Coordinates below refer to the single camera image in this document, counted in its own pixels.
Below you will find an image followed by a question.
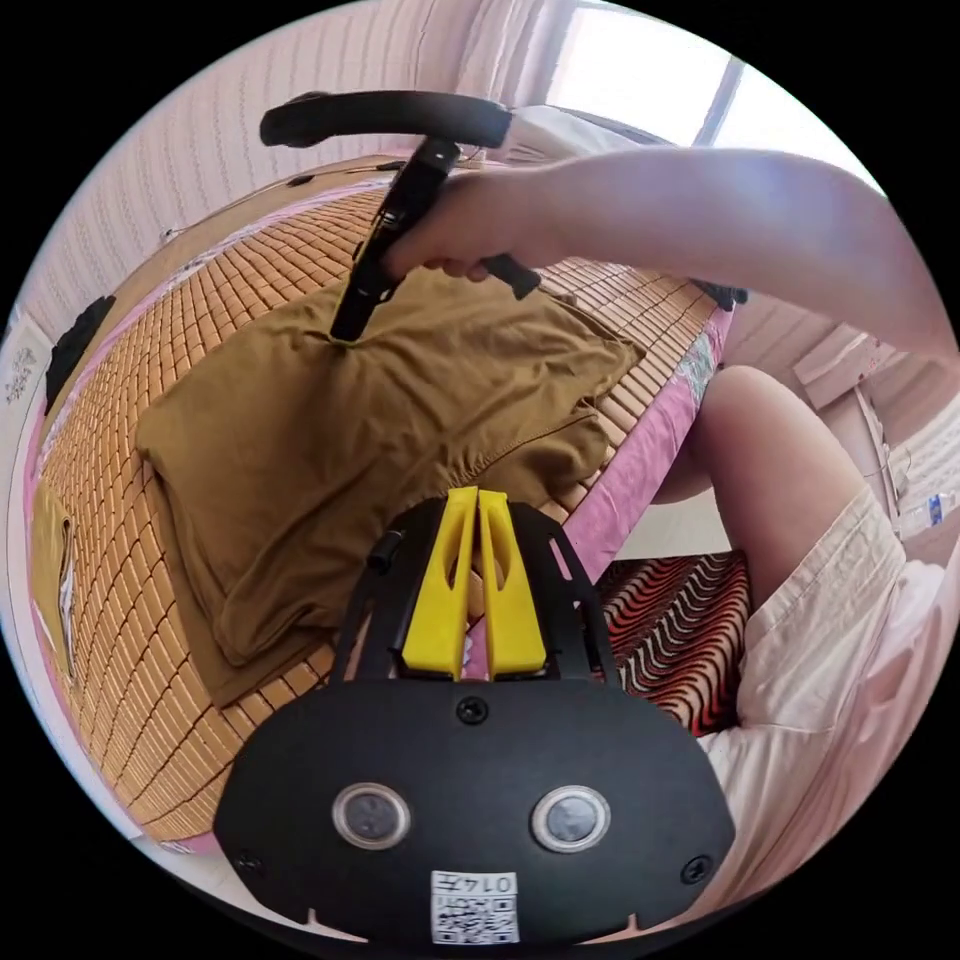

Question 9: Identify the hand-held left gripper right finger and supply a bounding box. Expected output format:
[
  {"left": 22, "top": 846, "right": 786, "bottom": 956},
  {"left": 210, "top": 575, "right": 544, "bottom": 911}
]
[{"left": 478, "top": 490, "right": 554, "bottom": 682}]

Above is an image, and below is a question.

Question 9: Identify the person's right hand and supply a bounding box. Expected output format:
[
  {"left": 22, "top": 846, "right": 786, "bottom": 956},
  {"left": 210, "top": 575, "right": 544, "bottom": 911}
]
[{"left": 380, "top": 164, "right": 556, "bottom": 284}]

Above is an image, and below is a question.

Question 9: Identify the bed with woven mat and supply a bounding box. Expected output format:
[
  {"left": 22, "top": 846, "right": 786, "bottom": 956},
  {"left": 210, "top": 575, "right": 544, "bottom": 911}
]
[{"left": 20, "top": 149, "right": 738, "bottom": 858}]

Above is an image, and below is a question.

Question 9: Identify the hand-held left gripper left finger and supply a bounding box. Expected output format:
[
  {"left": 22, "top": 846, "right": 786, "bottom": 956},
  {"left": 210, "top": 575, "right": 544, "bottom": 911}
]
[{"left": 400, "top": 485, "right": 480, "bottom": 682}]

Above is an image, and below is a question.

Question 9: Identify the brown shirt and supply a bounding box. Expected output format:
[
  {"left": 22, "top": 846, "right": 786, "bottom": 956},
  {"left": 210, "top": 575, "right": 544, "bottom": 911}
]
[{"left": 134, "top": 265, "right": 648, "bottom": 711}]

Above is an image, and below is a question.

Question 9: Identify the person's body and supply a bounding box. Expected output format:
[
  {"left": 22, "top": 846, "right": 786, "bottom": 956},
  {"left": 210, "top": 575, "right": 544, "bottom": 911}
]
[{"left": 650, "top": 362, "right": 960, "bottom": 913}]

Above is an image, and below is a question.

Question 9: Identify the person's right forearm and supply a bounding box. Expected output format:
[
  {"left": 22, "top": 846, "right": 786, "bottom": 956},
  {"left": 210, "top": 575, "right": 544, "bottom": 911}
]
[{"left": 536, "top": 145, "right": 951, "bottom": 370}]

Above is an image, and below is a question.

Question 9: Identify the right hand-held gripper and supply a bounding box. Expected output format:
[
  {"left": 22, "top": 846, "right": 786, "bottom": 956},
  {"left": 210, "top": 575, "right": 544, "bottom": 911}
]
[{"left": 259, "top": 89, "right": 543, "bottom": 344}]

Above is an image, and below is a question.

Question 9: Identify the red wavy striped cushion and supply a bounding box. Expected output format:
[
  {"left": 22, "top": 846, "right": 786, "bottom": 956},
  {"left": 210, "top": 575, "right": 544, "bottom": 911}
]
[{"left": 596, "top": 550, "right": 753, "bottom": 741}]

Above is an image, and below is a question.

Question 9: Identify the window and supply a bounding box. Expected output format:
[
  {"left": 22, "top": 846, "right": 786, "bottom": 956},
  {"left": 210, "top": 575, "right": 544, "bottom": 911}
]
[{"left": 553, "top": 1, "right": 759, "bottom": 151}]

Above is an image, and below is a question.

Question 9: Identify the brown garment with white print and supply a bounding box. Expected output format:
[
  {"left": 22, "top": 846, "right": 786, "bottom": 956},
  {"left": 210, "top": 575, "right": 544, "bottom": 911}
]
[{"left": 29, "top": 485, "right": 85, "bottom": 678}]

